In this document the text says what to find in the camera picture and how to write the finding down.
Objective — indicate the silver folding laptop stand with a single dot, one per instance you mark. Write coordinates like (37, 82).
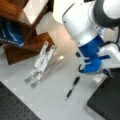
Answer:
(41, 68)

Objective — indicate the black drawer box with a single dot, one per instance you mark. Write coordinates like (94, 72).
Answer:
(106, 99)

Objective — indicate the white lamp shade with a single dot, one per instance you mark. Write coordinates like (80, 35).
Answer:
(60, 7)

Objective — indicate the blue book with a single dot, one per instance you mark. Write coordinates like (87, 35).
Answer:
(10, 33)

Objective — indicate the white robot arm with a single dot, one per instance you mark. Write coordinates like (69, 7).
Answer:
(82, 21)

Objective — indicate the black pen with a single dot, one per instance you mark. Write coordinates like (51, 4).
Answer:
(72, 88)

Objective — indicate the wooden shelf stand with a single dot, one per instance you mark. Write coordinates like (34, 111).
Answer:
(26, 14)

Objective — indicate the white and blue gripper body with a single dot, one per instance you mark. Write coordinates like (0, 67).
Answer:
(100, 56)

